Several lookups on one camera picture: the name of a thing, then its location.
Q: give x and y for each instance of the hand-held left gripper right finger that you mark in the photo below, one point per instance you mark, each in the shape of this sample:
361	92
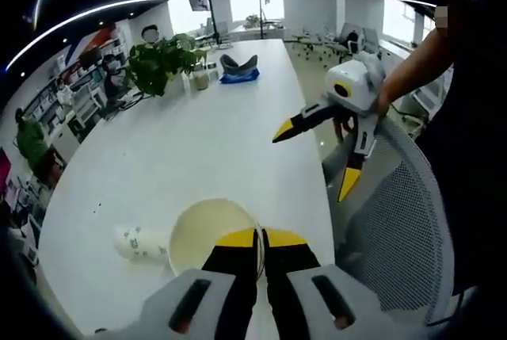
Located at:
305	292

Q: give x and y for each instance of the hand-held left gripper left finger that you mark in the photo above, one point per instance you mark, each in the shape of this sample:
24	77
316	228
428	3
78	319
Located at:
222	288

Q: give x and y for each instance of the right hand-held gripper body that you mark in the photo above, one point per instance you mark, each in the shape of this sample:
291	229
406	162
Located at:
358	82

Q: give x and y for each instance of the person's right hand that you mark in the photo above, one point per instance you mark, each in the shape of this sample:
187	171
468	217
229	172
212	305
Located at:
384	100

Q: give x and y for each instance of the blue packet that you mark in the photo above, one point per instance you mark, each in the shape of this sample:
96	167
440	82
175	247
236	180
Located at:
239	77

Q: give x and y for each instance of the white mesh office chair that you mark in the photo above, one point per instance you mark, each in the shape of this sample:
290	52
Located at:
396	229

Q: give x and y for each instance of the white table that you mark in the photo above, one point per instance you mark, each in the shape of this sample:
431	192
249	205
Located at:
198	150

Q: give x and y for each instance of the glass jar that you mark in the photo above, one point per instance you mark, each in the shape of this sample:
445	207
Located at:
199	81

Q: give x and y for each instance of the green potted plant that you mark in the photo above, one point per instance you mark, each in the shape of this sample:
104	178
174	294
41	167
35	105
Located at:
162	62

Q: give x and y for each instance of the storage shelves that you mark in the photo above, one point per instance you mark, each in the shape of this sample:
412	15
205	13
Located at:
75	90

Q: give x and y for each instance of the long curved ceiling light strip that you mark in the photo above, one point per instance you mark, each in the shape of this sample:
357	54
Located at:
79	15

